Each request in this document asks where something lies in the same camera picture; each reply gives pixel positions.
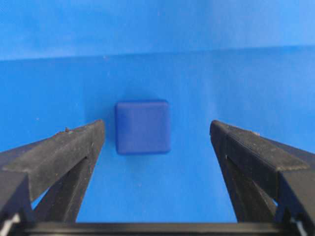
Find blue block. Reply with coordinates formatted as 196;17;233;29
115;100;171;155

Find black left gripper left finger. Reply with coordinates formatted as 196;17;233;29
0;119;105;236

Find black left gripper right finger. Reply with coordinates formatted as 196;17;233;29
210;120;315;236

